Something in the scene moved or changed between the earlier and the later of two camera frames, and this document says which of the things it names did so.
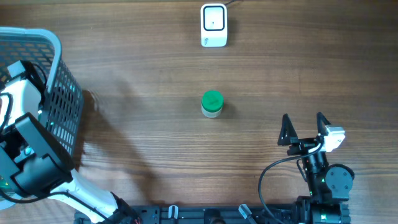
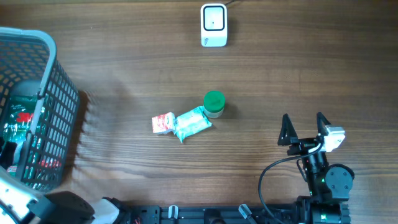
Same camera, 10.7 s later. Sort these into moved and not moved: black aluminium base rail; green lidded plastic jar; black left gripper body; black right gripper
Moved: black left gripper body
Not moved: black aluminium base rail; black right gripper; green lidded plastic jar
